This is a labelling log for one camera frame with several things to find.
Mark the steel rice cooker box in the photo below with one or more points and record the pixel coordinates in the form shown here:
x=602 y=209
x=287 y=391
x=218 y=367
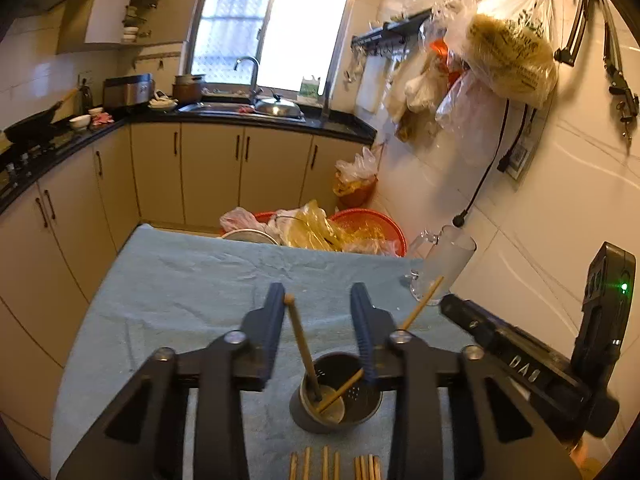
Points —
x=127 y=91

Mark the hanging bag with bread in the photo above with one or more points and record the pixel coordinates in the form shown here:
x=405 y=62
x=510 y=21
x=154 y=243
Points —
x=508 y=44

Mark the black wok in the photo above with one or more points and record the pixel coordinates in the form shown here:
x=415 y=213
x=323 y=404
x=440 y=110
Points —
x=32 y=130

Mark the orange plastic basket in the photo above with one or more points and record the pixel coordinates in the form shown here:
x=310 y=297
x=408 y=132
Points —
x=373 y=225

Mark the brown pot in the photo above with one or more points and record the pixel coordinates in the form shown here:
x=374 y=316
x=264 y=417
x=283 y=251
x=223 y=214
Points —
x=188 y=88

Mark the window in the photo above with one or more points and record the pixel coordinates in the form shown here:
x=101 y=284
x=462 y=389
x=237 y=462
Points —
x=271 y=43

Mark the upper kitchen cabinets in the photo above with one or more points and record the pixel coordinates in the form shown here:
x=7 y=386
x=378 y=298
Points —
x=93 y=25

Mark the black countertop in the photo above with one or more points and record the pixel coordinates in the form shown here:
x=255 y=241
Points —
x=200 y=117

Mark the kitchen cabinets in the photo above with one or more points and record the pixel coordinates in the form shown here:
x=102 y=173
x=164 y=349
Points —
x=93 y=25
x=65 y=218

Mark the green dish soap bottle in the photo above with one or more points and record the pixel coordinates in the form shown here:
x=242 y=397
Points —
x=308 y=92

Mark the orange bin with bags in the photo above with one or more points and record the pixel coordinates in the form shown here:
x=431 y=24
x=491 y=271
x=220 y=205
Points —
x=355 y=181

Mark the light blue table cloth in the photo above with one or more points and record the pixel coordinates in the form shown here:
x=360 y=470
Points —
x=183 y=291

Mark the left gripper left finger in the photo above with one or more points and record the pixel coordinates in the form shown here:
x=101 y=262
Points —
x=140 y=434

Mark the black wall shelf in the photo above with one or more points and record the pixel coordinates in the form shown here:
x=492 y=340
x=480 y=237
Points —
x=391 y=35

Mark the hanging white plastic bags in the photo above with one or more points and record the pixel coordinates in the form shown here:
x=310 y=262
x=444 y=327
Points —
x=434 y=91

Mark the clear glass pitcher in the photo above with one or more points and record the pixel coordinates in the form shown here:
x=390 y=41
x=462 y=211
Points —
x=438 y=255

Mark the wooden chopstick dark tip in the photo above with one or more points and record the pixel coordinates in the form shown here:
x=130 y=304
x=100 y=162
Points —
x=298 y=330

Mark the lower kitchen cabinets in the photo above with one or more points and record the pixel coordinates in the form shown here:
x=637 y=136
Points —
x=65 y=218

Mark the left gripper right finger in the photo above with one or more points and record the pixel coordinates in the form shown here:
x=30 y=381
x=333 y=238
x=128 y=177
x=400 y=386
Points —
x=496 y=433

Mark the steel pot lid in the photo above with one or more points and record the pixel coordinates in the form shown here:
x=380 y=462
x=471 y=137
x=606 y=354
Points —
x=278 y=106

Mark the white bowl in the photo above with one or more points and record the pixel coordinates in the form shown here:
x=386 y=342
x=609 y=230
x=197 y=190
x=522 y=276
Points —
x=81 y=122

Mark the yellow plastic bag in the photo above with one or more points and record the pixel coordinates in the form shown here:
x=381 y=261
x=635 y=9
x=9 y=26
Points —
x=310 y=228

